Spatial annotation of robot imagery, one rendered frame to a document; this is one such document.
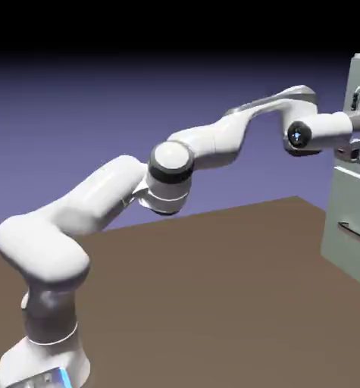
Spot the dark thin drawer handle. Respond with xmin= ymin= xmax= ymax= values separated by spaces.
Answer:
xmin=337 ymin=221 xmax=360 ymax=246

